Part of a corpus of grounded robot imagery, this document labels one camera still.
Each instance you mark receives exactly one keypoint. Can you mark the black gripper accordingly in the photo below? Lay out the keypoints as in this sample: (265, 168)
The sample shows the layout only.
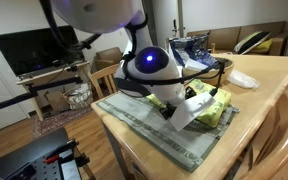
(168, 111)

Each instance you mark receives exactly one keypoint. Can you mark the green popcorn bag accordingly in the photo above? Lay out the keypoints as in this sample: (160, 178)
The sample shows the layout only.
(214, 106)

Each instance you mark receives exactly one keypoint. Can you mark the green striped cloth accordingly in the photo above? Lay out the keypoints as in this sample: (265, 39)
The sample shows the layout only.
(144, 126)

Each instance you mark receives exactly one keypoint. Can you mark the blue snack bag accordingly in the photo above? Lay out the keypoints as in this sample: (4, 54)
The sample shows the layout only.
(194, 50)

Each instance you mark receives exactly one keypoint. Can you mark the white paper sheet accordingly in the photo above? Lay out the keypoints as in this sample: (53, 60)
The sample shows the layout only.
(195, 65)

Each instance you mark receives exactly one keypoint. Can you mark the wooden bowl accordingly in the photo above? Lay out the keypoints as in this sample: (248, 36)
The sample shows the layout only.
(224, 71)

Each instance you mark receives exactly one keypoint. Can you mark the slatted wooden chair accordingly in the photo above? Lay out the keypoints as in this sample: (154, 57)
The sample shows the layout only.
(102, 80)

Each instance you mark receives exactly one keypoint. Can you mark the brown armchair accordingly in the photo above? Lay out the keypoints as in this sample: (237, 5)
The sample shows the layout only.
(109, 55)

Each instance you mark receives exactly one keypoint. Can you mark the wicker basket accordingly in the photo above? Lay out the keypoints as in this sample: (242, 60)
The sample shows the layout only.
(78, 96)

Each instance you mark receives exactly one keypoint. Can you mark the brown sofa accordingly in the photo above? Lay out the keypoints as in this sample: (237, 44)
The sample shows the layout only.
(224, 36)

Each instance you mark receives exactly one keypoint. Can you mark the striped pillow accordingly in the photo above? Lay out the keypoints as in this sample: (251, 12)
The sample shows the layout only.
(252, 40)

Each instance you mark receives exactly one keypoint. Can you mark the patterned rug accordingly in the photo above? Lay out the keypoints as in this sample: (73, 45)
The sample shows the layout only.
(57, 121)

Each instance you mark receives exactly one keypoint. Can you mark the cardboard box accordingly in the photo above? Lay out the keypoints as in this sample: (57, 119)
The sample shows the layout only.
(57, 100)

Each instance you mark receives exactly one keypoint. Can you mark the yellow pillow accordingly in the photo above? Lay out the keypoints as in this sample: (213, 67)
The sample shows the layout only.
(266, 46)

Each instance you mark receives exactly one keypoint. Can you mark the curved wooden chair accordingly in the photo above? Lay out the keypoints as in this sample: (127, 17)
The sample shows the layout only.
(284, 140)

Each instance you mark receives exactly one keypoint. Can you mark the red tool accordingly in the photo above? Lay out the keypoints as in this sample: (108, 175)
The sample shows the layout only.
(51, 159)

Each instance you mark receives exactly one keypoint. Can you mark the black tripod bar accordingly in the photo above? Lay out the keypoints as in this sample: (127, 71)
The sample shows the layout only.
(27, 95)

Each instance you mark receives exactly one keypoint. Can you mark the black equipment cart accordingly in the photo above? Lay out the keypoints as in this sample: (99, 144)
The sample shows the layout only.
(27, 156)

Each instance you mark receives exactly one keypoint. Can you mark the black flat television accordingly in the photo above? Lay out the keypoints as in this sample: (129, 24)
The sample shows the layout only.
(24, 50)

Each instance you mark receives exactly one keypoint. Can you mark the white door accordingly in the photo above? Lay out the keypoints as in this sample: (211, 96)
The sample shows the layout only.
(0, 100)

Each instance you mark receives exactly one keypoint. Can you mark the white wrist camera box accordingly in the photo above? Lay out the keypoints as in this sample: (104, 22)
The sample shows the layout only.
(192, 111)

